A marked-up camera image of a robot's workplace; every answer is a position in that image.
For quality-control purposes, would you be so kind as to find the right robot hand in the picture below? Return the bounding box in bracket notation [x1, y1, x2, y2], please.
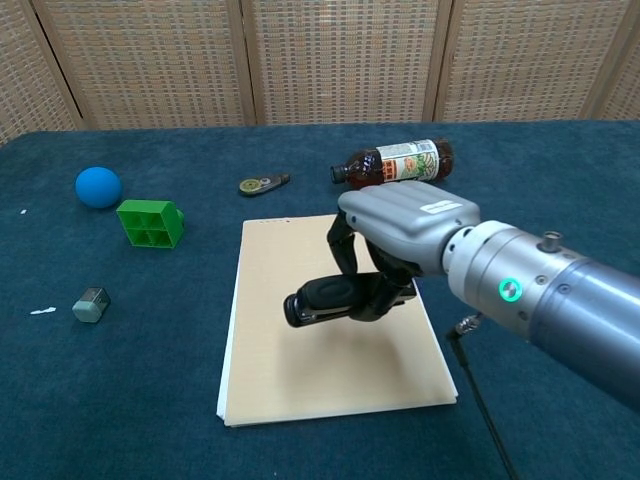
[327, 180, 482, 323]

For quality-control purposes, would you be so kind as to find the black stapler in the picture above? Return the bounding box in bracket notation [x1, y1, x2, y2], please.
[282, 271, 418, 329]

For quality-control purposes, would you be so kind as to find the brown tea bottle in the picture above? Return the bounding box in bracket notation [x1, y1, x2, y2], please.
[330, 138, 457, 191]

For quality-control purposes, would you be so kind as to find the dark correction tape dispenser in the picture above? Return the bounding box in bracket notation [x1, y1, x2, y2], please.
[237, 173, 292, 198]

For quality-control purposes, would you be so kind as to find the yellow spiral notepad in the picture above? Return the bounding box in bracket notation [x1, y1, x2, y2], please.
[215, 213, 459, 429]

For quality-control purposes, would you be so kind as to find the woven folding screen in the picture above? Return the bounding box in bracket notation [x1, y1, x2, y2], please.
[0, 0, 640, 147]

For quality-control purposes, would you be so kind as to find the green grid box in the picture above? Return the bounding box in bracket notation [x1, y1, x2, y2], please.
[115, 198, 187, 250]

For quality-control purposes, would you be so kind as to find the blue ball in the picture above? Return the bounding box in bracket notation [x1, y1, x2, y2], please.
[75, 166, 123, 210]

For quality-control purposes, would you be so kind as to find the grey green pencil sharpener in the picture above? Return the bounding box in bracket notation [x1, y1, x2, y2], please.
[71, 286, 112, 324]

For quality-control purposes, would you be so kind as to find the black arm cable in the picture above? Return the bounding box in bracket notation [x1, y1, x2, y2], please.
[445, 313, 519, 480]

